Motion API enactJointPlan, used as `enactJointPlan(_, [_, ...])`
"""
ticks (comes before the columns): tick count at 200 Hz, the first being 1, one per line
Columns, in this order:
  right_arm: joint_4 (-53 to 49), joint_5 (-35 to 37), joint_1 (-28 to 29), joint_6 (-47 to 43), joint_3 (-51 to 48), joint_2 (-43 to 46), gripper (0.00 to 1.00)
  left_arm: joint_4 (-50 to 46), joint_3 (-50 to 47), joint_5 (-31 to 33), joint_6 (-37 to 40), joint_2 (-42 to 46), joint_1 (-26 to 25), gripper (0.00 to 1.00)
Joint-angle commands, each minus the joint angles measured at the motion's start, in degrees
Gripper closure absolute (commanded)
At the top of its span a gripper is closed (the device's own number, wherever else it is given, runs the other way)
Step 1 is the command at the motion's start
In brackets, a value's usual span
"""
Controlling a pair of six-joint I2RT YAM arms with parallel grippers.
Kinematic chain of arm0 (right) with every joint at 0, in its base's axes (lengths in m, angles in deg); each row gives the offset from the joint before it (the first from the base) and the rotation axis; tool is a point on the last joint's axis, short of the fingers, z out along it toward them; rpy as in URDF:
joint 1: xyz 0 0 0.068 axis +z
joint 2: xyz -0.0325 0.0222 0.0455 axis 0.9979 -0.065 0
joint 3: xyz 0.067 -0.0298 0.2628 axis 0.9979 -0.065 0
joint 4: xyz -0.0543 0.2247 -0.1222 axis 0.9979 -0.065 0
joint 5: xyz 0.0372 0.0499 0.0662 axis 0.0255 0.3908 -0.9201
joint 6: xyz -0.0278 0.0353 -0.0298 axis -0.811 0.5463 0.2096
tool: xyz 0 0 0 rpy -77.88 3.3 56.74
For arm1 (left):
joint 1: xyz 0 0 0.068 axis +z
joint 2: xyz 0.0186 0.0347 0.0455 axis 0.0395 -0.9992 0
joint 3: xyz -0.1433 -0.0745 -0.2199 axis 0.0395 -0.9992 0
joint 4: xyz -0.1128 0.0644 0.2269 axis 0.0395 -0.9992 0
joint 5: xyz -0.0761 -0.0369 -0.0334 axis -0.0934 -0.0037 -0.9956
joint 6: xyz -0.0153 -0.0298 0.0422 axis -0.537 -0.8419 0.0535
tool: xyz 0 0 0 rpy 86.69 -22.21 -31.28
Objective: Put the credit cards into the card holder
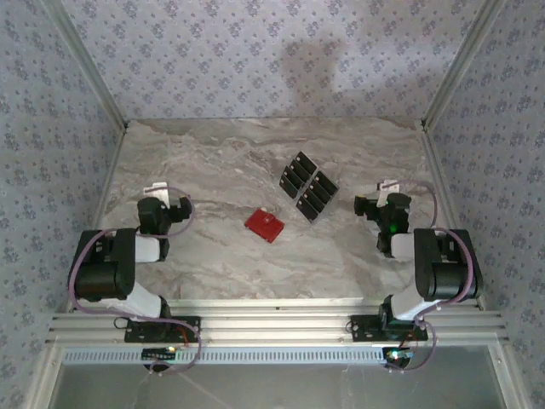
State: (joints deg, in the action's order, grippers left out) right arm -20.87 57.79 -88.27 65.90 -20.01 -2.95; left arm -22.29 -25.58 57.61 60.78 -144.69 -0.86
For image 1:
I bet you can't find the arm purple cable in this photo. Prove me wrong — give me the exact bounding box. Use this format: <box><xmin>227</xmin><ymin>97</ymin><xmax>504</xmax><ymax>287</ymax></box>
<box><xmin>382</xmin><ymin>178</ymin><xmax>485</xmax><ymax>375</ymax></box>
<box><xmin>67</xmin><ymin>185</ymin><xmax>202</xmax><ymax>378</ymax></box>

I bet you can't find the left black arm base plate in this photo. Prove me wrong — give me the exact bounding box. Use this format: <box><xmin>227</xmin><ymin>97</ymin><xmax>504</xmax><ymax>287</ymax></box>
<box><xmin>123</xmin><ymin>314</ymin><xmax>202</xmax><ymax>344</ymax></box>

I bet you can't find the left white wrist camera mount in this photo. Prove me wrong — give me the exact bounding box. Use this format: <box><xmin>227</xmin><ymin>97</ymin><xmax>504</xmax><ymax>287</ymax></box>
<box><xmin>143</xmin><ymin>181</ymin><xmax>170</xmax><ymax>210</ymax></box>

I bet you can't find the aluminium side rail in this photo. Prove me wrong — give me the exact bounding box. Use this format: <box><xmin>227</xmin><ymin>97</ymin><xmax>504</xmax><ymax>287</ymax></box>
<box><xmin>419</xmin><ymin>121</ymin><xmax>489</xmax><ymax>311</ymax></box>
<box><xmin>83</xmin><ymin>125</ymin><xmax>129</xmax><ymax>310</ymax></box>

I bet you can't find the aluminium corner post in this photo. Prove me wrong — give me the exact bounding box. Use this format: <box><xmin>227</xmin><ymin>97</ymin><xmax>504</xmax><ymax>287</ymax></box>
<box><xmin>420</xmin><ymin>0</ymin><xmax>508</xmax><ymax>131</ymax></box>
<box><xmin>40</xmin><ymin>0</ymin><xmax>129</xmax><ymax>131</ymax></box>

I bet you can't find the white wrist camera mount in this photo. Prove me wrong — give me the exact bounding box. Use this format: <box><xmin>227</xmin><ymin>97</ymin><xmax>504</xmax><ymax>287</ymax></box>
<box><xmin>143</xmin><ymin>181</ymin><xmax>170</xmax><ymax>210</ymax></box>
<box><xmin>376</xmin><ymin>180</ymin><xmax>401</xmax><ymax>205</ymax></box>

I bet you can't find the left small circuit board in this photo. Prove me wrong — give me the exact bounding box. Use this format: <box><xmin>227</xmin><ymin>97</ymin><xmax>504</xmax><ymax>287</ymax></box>
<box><xmin>141</xmin><ymin>346</ymin><xmax>178</xmax><ymax>361</ymax></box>

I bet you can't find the grey metal lower panel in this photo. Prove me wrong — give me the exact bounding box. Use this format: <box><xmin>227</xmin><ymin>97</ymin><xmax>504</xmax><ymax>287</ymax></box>
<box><xmin>25</xmin><ymin>343</ymin><xmax>527</xmax><ymax>409</ymax></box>

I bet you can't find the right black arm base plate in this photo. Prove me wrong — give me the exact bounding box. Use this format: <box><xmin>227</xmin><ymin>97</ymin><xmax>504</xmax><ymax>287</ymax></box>
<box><xmin>349</xmin><ymin>314</ymin><xmax>428</xmax><ymax>342</ymax></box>

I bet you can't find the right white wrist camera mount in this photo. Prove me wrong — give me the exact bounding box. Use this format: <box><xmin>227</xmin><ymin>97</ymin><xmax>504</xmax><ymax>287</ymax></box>
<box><xmin>376</xmin><ymin>180</ymin><xmax>401</xmax><ymax>205</ymax></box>

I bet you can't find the right aluminium side rail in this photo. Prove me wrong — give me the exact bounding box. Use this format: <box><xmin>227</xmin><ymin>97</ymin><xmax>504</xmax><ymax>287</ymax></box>
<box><xmin>419</xmin><ymin>121</ymin><xmax>489</xmax><ymax>311</ymax></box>

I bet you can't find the small circuit board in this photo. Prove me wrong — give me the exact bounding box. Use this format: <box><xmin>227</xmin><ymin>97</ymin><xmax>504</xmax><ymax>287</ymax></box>
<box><xmin>384</xmin><ymin>347</ymin><xmax>415</xmax><ymax>364</ymax></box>
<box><xmin>141</xmin><ymin>346</ymin><xmax>178</xmax><ymax>361</ymax></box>

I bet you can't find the right aluminium corner post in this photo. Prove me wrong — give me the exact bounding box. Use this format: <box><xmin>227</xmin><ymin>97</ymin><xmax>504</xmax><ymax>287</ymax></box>
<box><xmin>420</xmin><ymin>0</ymin><xmax>508</xmax><ymax>131</ymax></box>

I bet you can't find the tiered card display rack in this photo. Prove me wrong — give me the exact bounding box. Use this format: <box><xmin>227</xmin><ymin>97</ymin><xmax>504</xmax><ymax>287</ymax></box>
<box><xmin>278</xmin><ymin>151</ymin><xmax>341</xmax><ymax>226</ymax></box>

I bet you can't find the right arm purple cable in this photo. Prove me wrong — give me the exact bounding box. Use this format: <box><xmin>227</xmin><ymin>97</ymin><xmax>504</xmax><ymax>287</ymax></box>
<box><xmin>382</xmin><ymin>178</ymin><xmax>485</xmax><ymax>375</ymax></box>

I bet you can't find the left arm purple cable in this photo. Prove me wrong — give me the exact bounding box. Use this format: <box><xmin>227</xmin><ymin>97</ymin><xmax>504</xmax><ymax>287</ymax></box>
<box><xmin>67</xmin><ymin>185</ymin><xmax>202</xmax><ymax>378</ymax></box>

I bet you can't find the left aluminium side rail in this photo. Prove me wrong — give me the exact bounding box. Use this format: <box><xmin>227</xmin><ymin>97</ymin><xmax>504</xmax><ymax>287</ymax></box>
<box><xmin>83</xmin><ymin>125</ymin><xmax>129</xmax><ymax>310</ymax></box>

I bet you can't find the grey slotted cable duct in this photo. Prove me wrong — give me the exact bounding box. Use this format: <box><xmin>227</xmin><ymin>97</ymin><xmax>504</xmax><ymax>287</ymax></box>
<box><xmin>61</xmin><ymin>345</ymin><xmax>388</xmax><ymax>366</ymax></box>

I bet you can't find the aluminium rail beam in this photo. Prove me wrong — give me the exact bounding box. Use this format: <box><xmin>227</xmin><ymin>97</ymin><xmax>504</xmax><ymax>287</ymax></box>
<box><xmin>45</xmin><ymin>297</ymin><xmax>510</xmax><ymax>347</ymax></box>

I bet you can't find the right small circuit board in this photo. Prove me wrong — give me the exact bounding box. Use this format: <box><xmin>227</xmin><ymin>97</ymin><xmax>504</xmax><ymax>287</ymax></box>
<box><xmin>384</xmin><ymin>347</ymin><xmax>415</xmax><ymax>364</ymax></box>

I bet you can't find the left aluminium corner post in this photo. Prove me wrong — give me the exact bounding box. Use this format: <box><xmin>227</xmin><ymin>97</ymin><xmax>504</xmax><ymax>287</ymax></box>
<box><xmin>40</xmin><ymin>0</ymin><xmax>129</xmax><ymax>131</ymax></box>

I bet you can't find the red card holder wallet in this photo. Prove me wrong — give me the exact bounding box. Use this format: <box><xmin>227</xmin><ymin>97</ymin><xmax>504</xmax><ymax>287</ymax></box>
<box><xmin>244</xmin><ymin>207</ymin><xmax>285</xmax><ymax>244</ymax></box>

